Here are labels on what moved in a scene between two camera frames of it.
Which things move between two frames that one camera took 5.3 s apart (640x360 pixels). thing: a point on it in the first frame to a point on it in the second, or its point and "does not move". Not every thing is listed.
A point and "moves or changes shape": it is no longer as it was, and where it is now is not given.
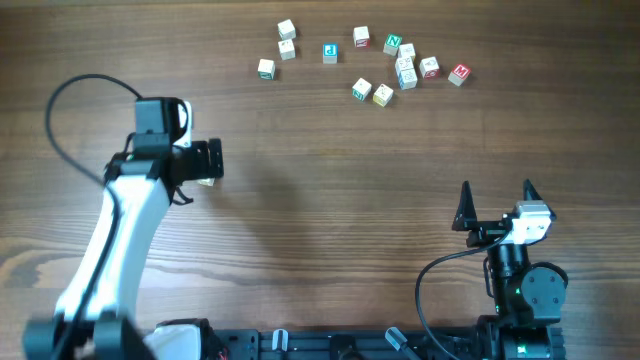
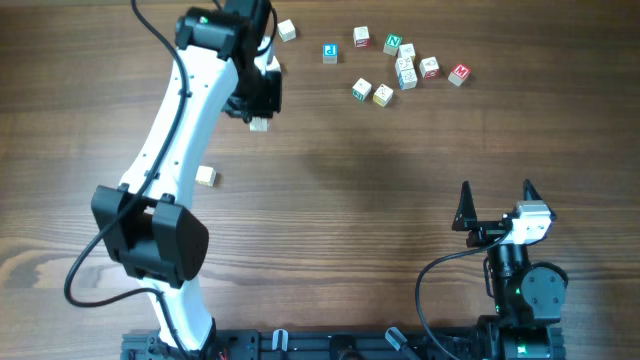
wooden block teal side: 361,89 does not move
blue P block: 330,53 does not move
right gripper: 466,217 does not move
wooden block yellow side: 207,181 does not move
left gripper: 206,155 to 267,105
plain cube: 267,69 moves or changes shape
